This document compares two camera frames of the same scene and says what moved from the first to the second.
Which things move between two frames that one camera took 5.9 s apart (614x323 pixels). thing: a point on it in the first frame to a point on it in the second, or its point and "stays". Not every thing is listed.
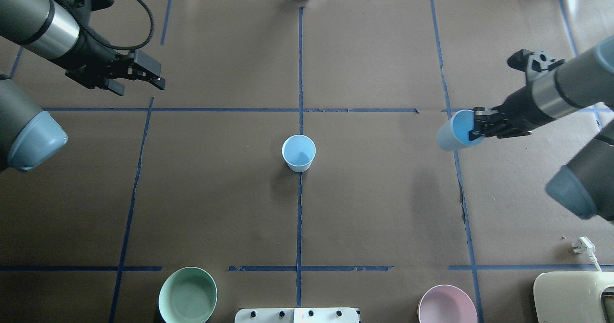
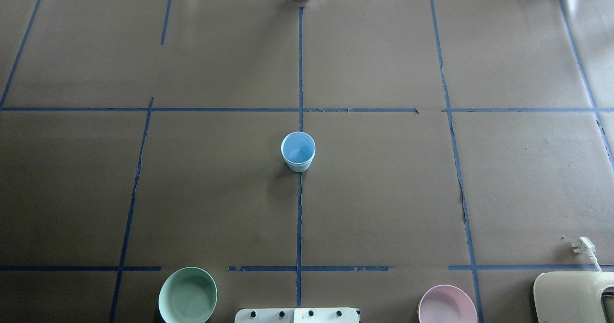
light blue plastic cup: x=299 y=151 stays
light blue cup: x=454 y=134 to x=298 y=149
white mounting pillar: x=297 y=315 stays
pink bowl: x=446 y=304 stays
